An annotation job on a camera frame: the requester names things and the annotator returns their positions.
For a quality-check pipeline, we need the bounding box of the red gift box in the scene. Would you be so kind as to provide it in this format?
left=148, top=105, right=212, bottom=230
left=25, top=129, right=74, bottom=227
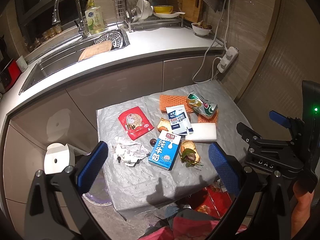
left=188, top=185, right=232, bottom=219

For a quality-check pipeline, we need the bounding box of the green dish soap bottle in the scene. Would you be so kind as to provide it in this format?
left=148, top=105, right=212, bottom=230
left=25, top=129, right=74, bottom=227
left=85, top=0, right=105, bottom=35

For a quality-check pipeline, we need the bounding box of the white blue sachet packet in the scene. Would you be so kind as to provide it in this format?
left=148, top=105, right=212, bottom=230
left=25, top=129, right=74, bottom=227
left=166, top=105, right=193, bottom=135

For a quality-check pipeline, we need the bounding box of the red snack packet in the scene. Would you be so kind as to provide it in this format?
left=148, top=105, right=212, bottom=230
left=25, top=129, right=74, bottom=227
left=118, top=106, right=154, bottom=140

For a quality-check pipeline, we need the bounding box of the metal dish drying rack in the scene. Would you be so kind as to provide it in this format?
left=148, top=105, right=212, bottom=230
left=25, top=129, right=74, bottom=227
left=112, top=0, right=184, bottom=32

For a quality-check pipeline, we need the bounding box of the person's right hand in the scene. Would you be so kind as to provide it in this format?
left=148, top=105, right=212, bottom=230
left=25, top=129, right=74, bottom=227
left=291, top=180, right=314, bottom=238

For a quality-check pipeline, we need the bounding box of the white tissue paper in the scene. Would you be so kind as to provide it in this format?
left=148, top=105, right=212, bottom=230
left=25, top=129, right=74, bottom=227
left=112, top=138, right=150, bottom=167

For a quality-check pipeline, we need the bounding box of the pink patterned clothing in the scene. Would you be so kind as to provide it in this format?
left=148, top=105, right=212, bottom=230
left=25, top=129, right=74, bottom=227
left=138, top=208, right=247, bottom=240

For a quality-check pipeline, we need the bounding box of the chrome kitchen faucet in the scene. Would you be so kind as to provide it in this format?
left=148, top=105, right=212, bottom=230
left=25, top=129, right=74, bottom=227
left=52, top=0, right=89, bottom=38

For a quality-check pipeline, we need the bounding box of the orange foam fruit net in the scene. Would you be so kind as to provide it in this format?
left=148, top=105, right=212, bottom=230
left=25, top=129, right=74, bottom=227
left=159, top=94, right=194, bottom=113

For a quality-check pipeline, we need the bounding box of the bread piece with ham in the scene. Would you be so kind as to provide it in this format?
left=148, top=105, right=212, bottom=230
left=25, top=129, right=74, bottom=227
left=179, top=140, right=201, bottom=167

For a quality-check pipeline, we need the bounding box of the white power cable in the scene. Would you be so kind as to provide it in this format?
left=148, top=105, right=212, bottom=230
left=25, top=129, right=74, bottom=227
left=191, top=0, right=233, bottom=84

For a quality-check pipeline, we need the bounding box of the white power strip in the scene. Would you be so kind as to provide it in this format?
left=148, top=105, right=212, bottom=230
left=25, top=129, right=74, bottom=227
left=217, top=46, right=239, bottom=74

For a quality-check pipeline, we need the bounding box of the white foam block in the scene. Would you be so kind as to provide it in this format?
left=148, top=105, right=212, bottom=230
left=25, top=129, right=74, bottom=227
left=185, top=122, right=217, bottom=142

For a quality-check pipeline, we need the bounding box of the trash bin with purple bag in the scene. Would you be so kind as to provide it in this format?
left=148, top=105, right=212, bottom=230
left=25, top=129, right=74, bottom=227
left=82, top=169, right=112, bottom=206

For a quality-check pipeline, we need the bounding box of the green leafy sprig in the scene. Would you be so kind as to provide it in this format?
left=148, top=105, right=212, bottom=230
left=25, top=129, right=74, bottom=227
left=180, top=148, right=202, bottom=167

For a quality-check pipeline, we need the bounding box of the white bowl on counter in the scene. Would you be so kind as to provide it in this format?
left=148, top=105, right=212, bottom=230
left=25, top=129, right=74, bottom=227
left=191, top=23, right=211, bottom=36

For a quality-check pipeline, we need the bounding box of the white mug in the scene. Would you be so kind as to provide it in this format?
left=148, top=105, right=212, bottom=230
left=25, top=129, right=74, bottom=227
left=16, top=55, right=28, bottom=73

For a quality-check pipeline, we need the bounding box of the small bread piece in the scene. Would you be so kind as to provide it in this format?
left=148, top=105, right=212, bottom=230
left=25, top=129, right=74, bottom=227
left=157, top=118, right=172, bottom=132

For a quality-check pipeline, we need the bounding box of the metal steamer plate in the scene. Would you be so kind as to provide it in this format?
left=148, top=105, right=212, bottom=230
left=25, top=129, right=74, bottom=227
left=94, top=31, right=125, bottom=49

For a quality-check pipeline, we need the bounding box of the tan dish cloth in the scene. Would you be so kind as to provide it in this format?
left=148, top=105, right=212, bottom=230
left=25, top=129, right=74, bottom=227
left=78, top=40, right=112, bottom=62

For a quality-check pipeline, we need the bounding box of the grey absorbent table mat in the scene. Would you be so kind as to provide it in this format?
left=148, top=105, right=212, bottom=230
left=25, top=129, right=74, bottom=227
left=96, top=80, right=252, bottom=221

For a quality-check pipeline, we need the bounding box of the blue white milk carton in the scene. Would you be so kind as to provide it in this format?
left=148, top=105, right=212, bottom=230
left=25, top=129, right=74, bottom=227
left=148, top=131, right=181, bottom=170

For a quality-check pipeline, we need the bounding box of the white round plastic stool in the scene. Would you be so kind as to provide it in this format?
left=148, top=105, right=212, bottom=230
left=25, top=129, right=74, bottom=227
left=43, top=142, right=89, bottom=174

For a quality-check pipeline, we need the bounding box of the crushed green drink can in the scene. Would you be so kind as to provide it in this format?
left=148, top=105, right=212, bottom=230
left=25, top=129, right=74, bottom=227
left=187, top=91, right=218, bottom=119

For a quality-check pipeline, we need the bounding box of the white bowl in rack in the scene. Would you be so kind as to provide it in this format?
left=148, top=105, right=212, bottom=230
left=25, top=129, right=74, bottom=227
left=136, top=0, right=153, bottom=21

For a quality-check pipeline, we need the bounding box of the brown chestnut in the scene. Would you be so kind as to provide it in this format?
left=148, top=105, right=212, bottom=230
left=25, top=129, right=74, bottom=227
left=150, top=138, right=157, bottom=146

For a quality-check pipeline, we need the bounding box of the red black blender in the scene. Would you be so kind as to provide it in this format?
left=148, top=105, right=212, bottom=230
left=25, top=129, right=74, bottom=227
left=0, top=35, right=22, bottom=94

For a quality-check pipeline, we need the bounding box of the stainless steel sink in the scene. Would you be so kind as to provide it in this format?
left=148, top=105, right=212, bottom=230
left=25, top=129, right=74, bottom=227
left=18, top=28, right=131, bottom=95

